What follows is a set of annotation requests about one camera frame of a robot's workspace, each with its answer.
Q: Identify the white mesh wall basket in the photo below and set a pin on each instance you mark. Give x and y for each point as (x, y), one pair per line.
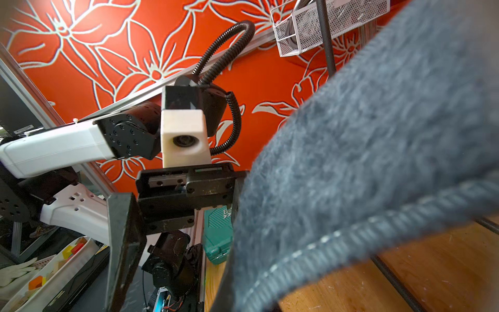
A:
(296, 24)

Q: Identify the white tray with blocks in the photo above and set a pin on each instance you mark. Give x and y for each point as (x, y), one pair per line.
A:
(53, 277)

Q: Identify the green plastic tool case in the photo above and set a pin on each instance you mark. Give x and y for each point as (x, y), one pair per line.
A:
(217, 234)

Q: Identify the black metal clothes rack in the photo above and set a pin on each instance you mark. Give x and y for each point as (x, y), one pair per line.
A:
(399, 286)

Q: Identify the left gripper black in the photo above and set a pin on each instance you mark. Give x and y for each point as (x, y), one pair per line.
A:
(167, 199)

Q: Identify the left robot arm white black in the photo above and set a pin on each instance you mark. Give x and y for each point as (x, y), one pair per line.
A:
(39, 184)

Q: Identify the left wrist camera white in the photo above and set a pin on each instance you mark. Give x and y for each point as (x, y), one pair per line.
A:
(184, 140)

